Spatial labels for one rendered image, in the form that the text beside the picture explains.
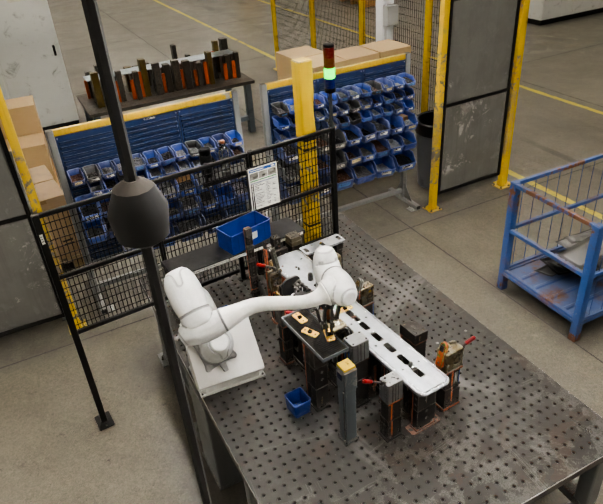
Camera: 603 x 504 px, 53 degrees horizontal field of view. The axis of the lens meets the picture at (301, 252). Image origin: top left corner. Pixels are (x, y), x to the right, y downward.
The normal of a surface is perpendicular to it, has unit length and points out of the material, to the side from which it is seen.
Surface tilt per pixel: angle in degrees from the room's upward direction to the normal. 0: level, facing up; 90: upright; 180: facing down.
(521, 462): 0
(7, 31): 90
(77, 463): 0
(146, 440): 0
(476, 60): 91
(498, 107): 91
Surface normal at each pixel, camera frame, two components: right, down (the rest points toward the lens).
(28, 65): 0.46, 0.45
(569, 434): -0.07, -0.84
